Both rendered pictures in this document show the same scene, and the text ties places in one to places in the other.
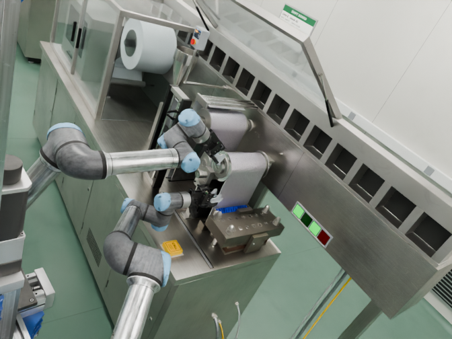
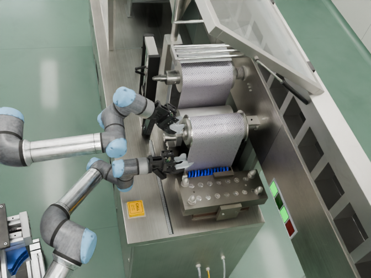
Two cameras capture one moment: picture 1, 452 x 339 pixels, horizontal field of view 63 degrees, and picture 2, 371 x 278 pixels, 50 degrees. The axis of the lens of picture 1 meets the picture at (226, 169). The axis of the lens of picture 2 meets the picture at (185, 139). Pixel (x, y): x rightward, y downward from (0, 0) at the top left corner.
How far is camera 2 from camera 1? 0.83 m
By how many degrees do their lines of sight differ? 28
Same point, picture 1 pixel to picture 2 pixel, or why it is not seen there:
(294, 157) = (274, 126)
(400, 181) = (357, 200)
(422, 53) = not seen: outside the picture
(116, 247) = (44, 224)
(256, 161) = (230, 127)
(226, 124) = (203, 80)
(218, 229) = (181, 196)
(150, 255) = (70, 236)
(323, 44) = not seen: outside the picture
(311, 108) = not seen: hidden behind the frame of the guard
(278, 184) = (261, 151)
